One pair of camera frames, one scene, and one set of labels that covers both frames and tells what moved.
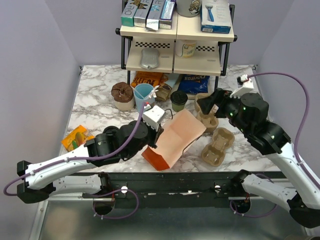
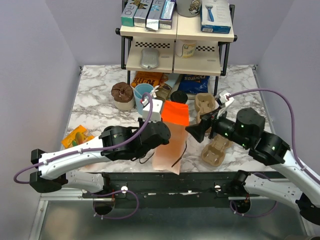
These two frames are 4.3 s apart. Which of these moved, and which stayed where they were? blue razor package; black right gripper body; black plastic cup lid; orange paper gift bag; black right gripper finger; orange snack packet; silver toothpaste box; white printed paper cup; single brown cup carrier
Moved: black right gripper finger; orange paper gift bag; black right gripper body
Stayed: white printed paper cup; black plastic cup lid; blue razor package; single brown cup carrier; orange snack packet; silver toothpaste box
